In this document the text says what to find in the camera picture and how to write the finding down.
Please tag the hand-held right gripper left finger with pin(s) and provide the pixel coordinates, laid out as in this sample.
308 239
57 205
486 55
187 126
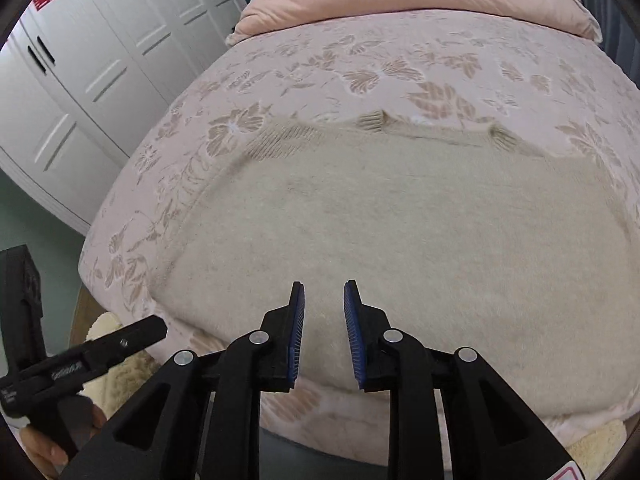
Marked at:
296 332

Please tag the beige sweater with black hearts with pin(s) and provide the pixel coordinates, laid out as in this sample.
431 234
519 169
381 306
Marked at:
400 270

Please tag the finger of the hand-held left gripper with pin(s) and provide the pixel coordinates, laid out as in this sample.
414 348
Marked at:
125 342

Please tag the white wardrobe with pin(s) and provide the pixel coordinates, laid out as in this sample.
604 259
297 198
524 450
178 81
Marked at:
100 85

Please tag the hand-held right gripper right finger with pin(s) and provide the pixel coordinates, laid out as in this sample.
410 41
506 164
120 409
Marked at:
352 332

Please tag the person's left hand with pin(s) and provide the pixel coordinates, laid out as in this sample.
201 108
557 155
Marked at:
45 452

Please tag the blue-grey curtain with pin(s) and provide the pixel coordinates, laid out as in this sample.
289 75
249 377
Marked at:
615 25

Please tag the floral pink bed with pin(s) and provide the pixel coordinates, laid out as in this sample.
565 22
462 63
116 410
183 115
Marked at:
300 75

